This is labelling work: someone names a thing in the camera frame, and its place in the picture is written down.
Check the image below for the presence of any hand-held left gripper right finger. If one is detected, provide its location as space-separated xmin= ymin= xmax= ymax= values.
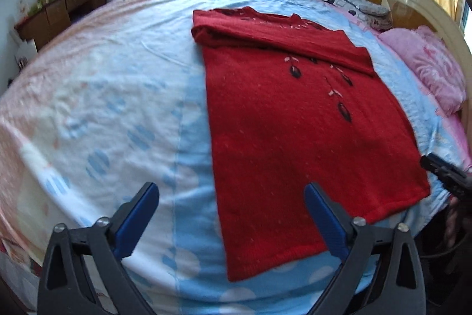
xmin=303 ymin=182 xmax=427 ymax=315

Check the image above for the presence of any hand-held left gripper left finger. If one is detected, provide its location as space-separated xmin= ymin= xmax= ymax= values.
xmin=37 ymin=182 xmax=160 ymax=315

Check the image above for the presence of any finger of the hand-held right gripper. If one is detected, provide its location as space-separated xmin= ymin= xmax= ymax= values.
xmin=419 ymin=152 xmax=472 ymax=198

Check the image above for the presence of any red embroidered sweater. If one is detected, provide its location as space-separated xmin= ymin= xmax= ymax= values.
xmin=191 ymin=6 xmax=431 ymax=282

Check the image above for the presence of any pile of green clothes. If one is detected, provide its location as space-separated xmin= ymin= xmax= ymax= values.
xmin=27 ymin=0 xmax=60 ymax=15

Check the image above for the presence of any pink pillow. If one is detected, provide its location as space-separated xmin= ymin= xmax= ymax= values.
xmin=378 ymin=25 xmax=467 ymax=117

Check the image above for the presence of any blue and pink bed sheet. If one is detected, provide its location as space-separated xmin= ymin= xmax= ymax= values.
xmin=0 ymin=0 xmax=472 ymax=315

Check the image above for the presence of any dark framed side window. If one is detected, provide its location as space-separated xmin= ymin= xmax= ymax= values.
xmin=457 ymin=0 xmax=472 ymax=40

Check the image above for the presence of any grey floral pillow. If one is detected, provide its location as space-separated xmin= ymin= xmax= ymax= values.
xmin=358 ymin=1 xmax=390 ymax=17

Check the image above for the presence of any white printed pillow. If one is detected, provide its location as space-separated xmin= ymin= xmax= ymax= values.
xmin=321 ymin=0 xmax=394 ymax=31

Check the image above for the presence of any white paper bag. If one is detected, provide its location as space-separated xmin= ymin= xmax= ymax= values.
xmin=13 ymin=38 xmax=40 ymax=69

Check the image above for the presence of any brown wooden desk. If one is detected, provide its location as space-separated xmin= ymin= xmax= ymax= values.
xmin=15 ymin=0 xmax=108 ymax=52

